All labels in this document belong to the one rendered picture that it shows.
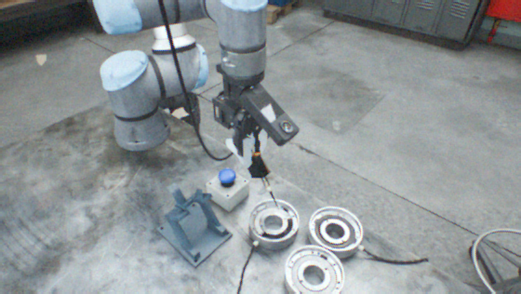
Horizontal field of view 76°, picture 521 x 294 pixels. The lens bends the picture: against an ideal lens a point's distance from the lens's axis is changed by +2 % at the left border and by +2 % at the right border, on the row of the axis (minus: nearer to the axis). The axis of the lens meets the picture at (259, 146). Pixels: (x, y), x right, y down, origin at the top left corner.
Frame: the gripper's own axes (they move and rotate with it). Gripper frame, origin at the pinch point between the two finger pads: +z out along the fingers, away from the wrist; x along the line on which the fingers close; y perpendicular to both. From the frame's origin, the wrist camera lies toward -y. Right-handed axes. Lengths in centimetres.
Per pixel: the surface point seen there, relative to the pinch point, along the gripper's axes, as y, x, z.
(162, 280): 0.0, 25.3, 13.0
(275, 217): -7.3, 1.2, 10.9
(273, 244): -11.5, 7.1, 10.0
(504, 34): 4, -369, 84
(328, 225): -16.8, -4.6, 10.9
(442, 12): 55, -317, 61
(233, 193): 2.4, 4.1, 8.6
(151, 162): 29.3, 8.4, 13.1
